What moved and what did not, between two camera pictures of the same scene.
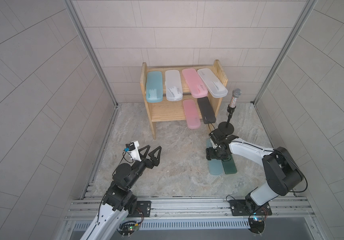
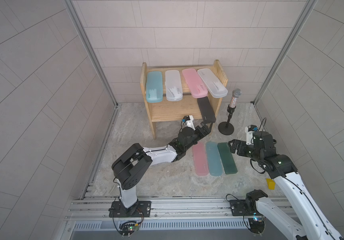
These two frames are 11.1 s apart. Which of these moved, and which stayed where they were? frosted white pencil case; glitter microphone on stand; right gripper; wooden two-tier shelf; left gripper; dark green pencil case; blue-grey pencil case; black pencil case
Moved: right gripper; left gripper
Stayed: glitter microphone on stand; black pencil case; frosted white pencil case; wooden two-tier shelf; blue-grey pencil case; dark green pencil case
